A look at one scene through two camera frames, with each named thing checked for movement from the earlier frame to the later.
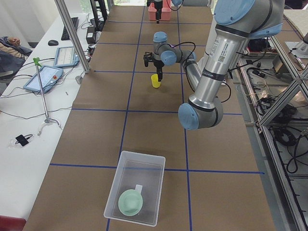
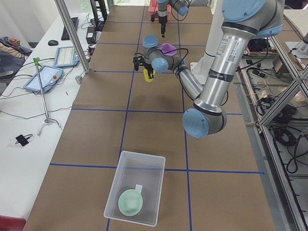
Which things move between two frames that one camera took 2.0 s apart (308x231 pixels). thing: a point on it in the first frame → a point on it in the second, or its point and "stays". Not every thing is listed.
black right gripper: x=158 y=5 → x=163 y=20
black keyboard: x=65 y=35 stays
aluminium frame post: x=73 y=37 stays
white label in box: x=138 y=188 stays
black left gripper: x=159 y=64 → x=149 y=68
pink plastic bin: x=165 y=14 stays
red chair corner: x=9 y=223 stays
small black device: x=22 y=140 stays
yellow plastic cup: x=154 y=79 → x=146 y=75
